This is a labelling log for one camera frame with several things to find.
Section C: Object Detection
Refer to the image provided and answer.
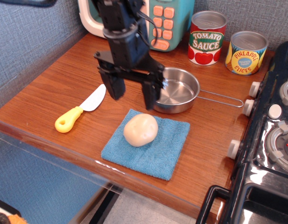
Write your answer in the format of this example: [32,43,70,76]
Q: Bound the beige toy potato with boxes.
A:
[123,113,158,147]

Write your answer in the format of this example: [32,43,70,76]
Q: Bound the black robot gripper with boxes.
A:
[94,32,164,110]

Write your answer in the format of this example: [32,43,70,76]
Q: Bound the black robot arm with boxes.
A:
[93,0,164,110]

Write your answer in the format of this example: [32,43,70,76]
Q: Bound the black toy stove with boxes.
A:
[197,41,288,224]

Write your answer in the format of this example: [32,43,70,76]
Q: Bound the blue folded cloth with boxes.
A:
[101,109,190,181]

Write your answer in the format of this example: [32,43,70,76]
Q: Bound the pineapple slices toy can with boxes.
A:
[225,31,268,76]

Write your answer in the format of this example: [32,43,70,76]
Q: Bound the tomato sauce toy can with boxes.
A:
[188,11,227,66]

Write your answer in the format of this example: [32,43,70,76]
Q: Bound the teal white toy microwave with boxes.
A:
[78,0,195,52]

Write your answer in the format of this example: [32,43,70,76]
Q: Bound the black braided cable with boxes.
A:
[0,0,159,47]

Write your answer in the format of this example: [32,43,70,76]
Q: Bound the orange fuzzy object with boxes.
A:
[0,213,27,224]

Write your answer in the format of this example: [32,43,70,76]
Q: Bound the silver pot with wire handle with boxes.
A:
[154,67,244,114]

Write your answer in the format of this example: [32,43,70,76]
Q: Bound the yellow handled toy knife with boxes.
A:
[55,84,106,133]

